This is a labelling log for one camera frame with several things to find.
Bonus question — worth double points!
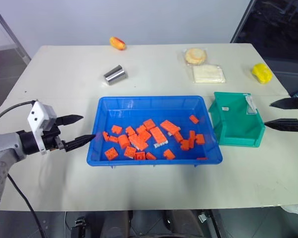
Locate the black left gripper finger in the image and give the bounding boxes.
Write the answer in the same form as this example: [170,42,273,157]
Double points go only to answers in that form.
[55,114,84,128]
[64,133,96,153]

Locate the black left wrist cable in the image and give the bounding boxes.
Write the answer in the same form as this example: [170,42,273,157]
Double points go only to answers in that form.
[0,100,38,130]

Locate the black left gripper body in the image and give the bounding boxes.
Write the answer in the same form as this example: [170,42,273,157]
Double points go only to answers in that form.
[41,123,67,152]

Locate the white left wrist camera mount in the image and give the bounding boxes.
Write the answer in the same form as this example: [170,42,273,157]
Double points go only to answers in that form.
[27,100,57,155]

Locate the long flat orange block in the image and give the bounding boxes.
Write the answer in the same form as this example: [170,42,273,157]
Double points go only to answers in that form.
[149,127,168,145]
[128,135,148,152]

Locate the round crackers in clear pack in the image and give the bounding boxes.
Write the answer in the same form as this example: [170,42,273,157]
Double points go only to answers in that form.
[181,47,209,66]

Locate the silver metal clip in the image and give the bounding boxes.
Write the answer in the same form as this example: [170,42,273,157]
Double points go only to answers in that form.
[198,212,212,223]

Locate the black clamp under table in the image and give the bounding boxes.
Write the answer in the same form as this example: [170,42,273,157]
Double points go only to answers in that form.
[74,216,87,238]

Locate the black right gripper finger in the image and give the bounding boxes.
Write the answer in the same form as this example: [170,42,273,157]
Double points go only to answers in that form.
[269,97,298,109]
[264,118,298,133]

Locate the notched orange building block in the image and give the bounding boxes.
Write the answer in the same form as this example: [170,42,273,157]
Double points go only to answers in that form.
[102,131,119,143]

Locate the yellow toy car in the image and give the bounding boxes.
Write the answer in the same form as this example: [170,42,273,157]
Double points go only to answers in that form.
[251,62,273,85]

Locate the green plastic bin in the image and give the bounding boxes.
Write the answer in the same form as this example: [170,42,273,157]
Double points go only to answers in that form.
[208,91,266,147]

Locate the blue plastic tray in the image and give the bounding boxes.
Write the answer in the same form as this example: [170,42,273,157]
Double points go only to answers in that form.
[86,96,224,168]

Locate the yellow red toy fruit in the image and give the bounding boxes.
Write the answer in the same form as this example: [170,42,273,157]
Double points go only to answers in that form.
[109,36,127,52]

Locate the silver metal cylinder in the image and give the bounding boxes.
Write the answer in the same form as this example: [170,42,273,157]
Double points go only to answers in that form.
[103,64,127,86]

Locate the thin black hanging cable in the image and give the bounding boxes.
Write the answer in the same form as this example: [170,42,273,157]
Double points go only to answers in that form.
[5,173,48,238]

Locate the large flat orange block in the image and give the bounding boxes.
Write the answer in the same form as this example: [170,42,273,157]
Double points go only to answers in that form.
[159,119,180,135]

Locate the dark glass panel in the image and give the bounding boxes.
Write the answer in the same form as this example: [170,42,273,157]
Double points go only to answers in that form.
[229,0,298,75]

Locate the narrow orange building block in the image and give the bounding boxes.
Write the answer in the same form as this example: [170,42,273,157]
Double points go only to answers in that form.
[188,130,197,147]

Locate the clear plastic bag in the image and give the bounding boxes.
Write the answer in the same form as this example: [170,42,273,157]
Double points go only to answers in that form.
[280,203,298,219]

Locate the orange plastic building brick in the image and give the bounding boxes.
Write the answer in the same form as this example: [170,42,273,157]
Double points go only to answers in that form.
[123,146,138,159]
[104,147,119,161]

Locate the grey metal frame post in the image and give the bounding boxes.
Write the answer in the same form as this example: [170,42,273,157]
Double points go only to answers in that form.
[0,0,32,61]

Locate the white wafers in clear pack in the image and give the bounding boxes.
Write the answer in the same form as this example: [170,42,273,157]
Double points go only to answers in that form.
[187,63,227,84]

